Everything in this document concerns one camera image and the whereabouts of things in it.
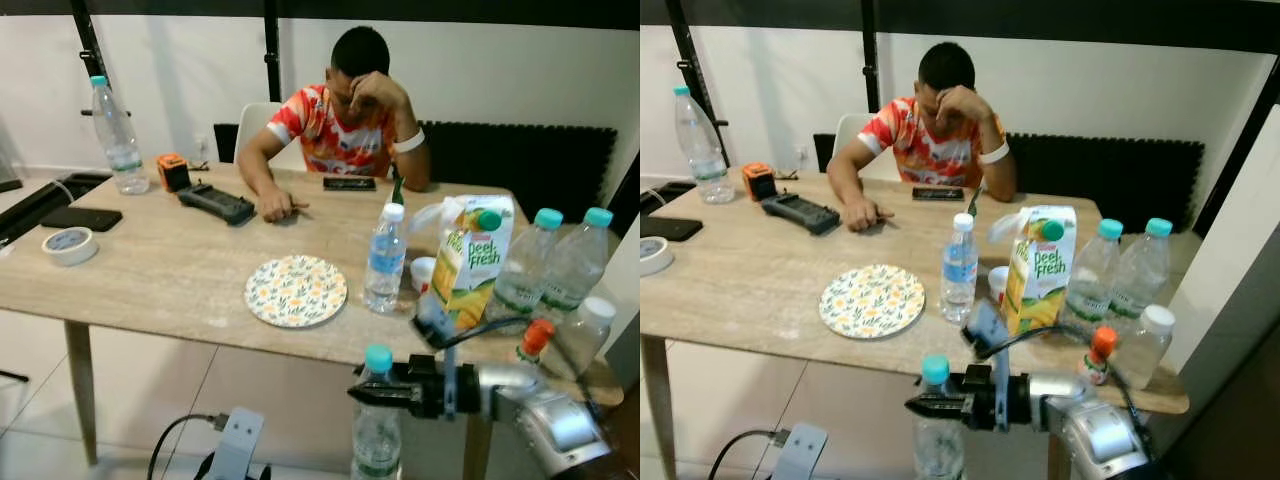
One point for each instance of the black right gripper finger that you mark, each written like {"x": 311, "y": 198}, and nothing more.
{"x": 385, "y": 397}
{"x": 940, "y": 407}

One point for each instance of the clear water bottle teal cap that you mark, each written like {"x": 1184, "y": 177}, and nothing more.
{"x": 377, "y": 440}
{"x": 1142, "y": 275}
{"x": 578, "y": 265}
{"x": 120, "y": 150}
{"x": 703, "y": 160}
{"x": 937, "y": 450}
{"x": 1092, "y": 285}
{"x": 525, "y": 275}

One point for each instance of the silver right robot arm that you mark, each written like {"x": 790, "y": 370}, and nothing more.
{"x": 550, "y": 420}
{"x": 1100, "y": 435}

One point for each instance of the small white cup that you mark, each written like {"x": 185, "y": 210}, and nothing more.
{"x": 997, "y": 280}
{"x": 423, "y": 272}

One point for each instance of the small bottle orange cap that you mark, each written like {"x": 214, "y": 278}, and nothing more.
{"x": 1101, "y": 350}
{"x": 535, "y": 337}

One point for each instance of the round floral plate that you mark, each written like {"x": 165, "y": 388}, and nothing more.
{"x": 872, "y": 300}
{"x": 296, "y": 290}

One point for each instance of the small water bottle white cap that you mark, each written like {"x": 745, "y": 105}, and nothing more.
{"x": 385, "y": 265}
{"x": 959, "y": 272}

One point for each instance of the yellow green juice carton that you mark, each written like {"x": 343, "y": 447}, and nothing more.
{"x": 470, "y": 265}
{"x": 1040, "y": 275}

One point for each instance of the clear bottle white cap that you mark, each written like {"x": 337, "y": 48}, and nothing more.
{"x": 1143, "y": 345}
{"x": 583, "y": 335}

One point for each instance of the dark green pen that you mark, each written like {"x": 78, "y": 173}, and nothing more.
{"x": 974, "y": 198}
{"x": 397, "y": 188}

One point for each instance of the black smartphone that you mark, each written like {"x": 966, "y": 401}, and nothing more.
{"x": 937, "y": 193}
{"x": 349, "y": 183}

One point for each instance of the light wooden table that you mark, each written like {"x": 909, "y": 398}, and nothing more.
{"x": 180, "y": 270}
{"x": 760, "y": 280}

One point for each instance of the black handheld controller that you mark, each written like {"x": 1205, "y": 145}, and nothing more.
{"x": 800, "y": 213}
{"x": 215, "y": 204}

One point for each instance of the man in orange patterned shirt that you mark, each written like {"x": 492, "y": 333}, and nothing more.
{"x": 925, "y": 150}
{"x": 335, "y": 140}

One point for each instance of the white tape roll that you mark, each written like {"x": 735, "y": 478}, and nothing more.
{"x": 68, "y": 245}
{"x": 652, "y": 255}

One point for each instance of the orange black tape measure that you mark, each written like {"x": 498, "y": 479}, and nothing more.
{"x": 172, "y": 172}
{"x": 758, "y": 182}

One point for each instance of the white chair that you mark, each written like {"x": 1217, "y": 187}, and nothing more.
{"x": 255, "y": 115}
{"x": 850, "y": 125}

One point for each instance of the black bench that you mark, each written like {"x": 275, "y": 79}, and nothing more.
{"x": 40, "y": 195}

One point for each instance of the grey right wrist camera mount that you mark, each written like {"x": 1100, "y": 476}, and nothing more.
{"x": 988, "y": 328}
{"x": 438, "y": 322}

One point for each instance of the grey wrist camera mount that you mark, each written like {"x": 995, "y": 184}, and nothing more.
{"x": 438, "y": 322}
{"x": 803, "y": 450}
{"x": 988, "y": 328}
{"x": 238, "y": 440}

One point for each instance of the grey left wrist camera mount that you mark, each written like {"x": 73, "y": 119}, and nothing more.
{"x": 238, "y": 440}
{"x": 803, "y": 450}

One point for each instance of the black foam wall panel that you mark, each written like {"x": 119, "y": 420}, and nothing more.
{"x": 1110, "y": 175}
{"x": 520, "y": 160}

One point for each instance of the black metal rack frame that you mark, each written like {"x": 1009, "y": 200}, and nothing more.
{"x": 272, "y": 50}
{"x": 871, "y": 50}

